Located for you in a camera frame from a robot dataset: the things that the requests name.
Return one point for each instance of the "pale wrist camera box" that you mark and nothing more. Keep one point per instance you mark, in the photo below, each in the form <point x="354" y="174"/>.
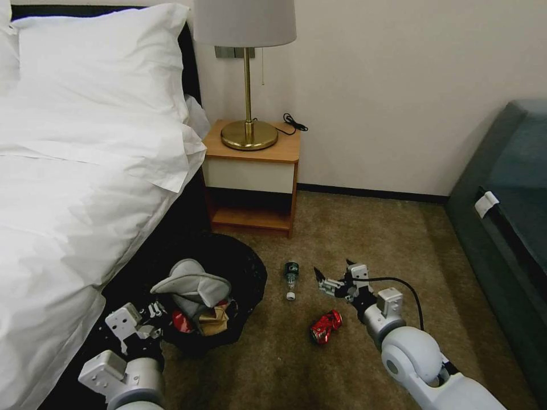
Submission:
<point x="123" y="319"/>
<point x="360" y="275"/>

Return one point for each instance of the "grey slipper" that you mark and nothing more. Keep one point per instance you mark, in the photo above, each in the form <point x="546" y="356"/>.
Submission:
<point x="192" y="284"/>

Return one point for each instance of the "brown paper bag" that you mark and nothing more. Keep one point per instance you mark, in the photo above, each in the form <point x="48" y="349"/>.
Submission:
<point x="213" y="320"/>

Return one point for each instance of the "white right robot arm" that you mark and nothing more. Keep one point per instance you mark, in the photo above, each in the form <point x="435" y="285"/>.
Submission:
<point x="412" y="354"/>

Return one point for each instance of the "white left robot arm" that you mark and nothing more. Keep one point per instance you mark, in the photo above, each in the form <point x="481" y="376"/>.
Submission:
<point x="141" y="376"/>

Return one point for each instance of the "wooden bedside table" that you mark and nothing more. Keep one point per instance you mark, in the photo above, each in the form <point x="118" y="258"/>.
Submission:
<point x="252" y="179"/>

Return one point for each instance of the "red crumpled wrapper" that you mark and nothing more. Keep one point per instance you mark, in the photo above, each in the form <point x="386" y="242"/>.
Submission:
<point x="181" y="321"/>

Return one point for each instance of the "black mesh trash bin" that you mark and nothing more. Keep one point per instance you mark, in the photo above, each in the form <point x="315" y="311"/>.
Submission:
<point x="245" y="273"/>

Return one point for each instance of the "large white pillow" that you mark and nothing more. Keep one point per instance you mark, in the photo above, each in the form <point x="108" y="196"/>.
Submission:
<point x="98" y="64"/>

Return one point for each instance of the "white duvet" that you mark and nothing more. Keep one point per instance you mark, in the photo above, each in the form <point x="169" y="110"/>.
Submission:
<point x="72" y="205"/>

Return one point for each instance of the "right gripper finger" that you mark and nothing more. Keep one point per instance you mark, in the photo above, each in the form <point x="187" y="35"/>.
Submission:
<point x="330" y="286"/>
<point x="350" y="265"/>

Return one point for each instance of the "small dark glass bottle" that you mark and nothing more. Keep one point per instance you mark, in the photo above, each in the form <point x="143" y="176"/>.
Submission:
<point x="291" y="275"/>

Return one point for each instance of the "brass table lamp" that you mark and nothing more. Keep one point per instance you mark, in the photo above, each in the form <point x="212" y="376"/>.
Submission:
<point x="248" y="81"/>

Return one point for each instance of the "grey wall switch plate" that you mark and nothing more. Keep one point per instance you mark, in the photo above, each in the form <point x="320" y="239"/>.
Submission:
<point x="226" y="52"/>

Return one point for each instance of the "black skirting board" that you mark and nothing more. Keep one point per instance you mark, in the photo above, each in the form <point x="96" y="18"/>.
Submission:
<point x="372" y="191"/>

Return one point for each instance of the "white tag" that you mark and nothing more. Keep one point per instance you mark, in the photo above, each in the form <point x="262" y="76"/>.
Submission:
<point x="486" y="204"/>

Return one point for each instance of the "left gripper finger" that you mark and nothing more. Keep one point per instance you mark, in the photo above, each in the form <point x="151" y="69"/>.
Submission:
<point x="149" y="332"/>
<point x="156" y="308"/>

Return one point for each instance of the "dark green sofa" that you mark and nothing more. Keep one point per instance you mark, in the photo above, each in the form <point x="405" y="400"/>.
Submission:
<point x="513" y="179"/>

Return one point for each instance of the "black bed frame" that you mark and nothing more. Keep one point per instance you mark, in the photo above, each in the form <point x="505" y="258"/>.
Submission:
<point x="190" y="68"/>

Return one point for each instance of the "crushed red soda can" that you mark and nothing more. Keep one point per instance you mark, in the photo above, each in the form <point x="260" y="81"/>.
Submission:
<point x="326" y="326"/>

